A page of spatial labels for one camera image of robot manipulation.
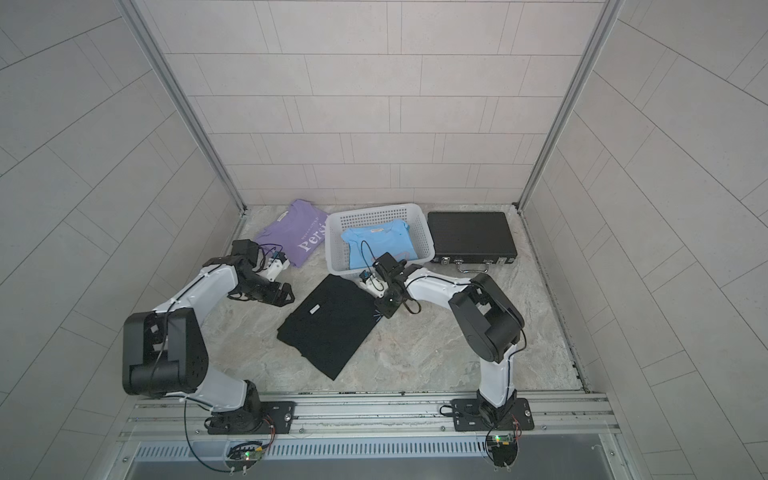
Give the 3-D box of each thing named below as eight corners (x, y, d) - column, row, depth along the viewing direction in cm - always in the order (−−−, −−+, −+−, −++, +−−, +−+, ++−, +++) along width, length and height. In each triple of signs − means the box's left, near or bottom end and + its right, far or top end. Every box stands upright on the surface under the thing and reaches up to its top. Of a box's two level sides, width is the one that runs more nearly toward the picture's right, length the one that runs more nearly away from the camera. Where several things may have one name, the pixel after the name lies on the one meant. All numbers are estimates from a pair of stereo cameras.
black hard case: (431, 268, 101) (433, 252, 93) (427, 221, 114) (429, 204, 107) (513, 268, 101) (522, 252, 94) (499, 221, 114) (506, 205, 107)
